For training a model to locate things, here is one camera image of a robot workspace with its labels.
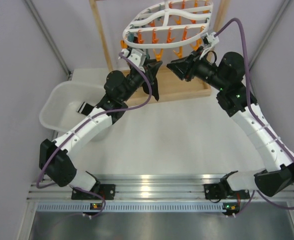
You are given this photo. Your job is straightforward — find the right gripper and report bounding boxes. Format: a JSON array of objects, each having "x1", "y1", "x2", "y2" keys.
[{"x1": 166, "y1": 46, "x2": 228, "y2": 92}]

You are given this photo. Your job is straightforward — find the black sock white stripes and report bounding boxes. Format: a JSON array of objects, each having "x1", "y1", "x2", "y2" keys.
[{"x1": 141, "y1": 76, "x2": 160, "y2": 102}]

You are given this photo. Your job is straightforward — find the white clip hanger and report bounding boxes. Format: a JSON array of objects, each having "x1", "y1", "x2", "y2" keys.
[{"x1": 122, "y1": 0, "x2": 214, "y2": 49}]

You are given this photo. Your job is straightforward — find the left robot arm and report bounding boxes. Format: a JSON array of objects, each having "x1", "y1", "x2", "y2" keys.
[{"x1": 36, "y1": 59, "x2": 163, "y2": 199}]

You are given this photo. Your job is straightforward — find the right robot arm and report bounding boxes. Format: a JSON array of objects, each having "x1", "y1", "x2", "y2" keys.
[{"x1": 166, "y1": 47, "x2": 294, "y2": 199}]

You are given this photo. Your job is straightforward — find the orange clothespin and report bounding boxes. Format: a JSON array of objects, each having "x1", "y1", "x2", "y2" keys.
[
  {"x1": 173, "y1": 46, "x2": 184, "y2": 59},
  {"x1": 189, "y1": 39, "x2": 202, "y2": 51},
  {"x1": 120, "y1": 40, "x2": 128, "y2": 49},
  {"x1": 153, "y1": 48, "x2": 164, "y2": 61}
]

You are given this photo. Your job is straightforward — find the wooden tray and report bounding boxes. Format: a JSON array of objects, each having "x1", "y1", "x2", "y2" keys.
[{"x1": 121, "y1": 65, "x2": 212, "y2": 103}]

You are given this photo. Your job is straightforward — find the teal clothespin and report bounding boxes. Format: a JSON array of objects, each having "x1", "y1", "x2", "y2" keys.
[{"x1": 127, "y1": 32, "x2": 135, "y2": 43}]

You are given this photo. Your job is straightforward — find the white plastic bin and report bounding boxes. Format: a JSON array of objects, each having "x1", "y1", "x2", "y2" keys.
[{"x1": 39, "y1": 81, "x2": 105, "y2": 134}]

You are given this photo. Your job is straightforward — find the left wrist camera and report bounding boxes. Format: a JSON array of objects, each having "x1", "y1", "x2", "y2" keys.
[{"x1": 118, "y1": 48, "x2": 146, "y2": 68}]

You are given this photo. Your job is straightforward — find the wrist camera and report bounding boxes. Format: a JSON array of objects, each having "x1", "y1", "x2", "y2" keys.
[
  {"x1": 118, "y1": 48, "x2": 146, "y2": 68},
  {"x1": 199, "y1": 32, "x2": 220, "y2": 59}
]

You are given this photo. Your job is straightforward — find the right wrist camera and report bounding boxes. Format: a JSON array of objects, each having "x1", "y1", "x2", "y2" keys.
[{"x1": 199, "y1": 32, "x2": 220, "y2": 59}]

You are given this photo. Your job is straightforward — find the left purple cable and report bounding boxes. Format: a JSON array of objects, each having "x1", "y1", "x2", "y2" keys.
[{"x1": 36, "y1": 53, "x2": 153, "y2": 218}]

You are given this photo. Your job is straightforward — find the purple cable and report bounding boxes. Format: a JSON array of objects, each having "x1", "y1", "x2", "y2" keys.
[
  {"x1": 36, "y1": 53, "x2": 153, "y2": 218},
  {"x1": 214, "y1": 17, "x2": 294, "y2": 216}
]

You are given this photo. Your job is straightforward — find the left wooden post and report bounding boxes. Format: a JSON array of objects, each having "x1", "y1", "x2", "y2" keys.
[{"x1": 89, "y1": 0, "x2": 113, "y2": 72}]

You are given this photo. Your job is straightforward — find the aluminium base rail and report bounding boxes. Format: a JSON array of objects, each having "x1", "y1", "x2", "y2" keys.
[{"x1": 26, "y1": 172, "x2": 294, "y2": 213}]

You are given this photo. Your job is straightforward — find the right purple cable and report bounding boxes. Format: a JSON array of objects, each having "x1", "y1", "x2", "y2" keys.
[{"x1": 214, "y1": 17, "x2": 294, "y2": 216}]

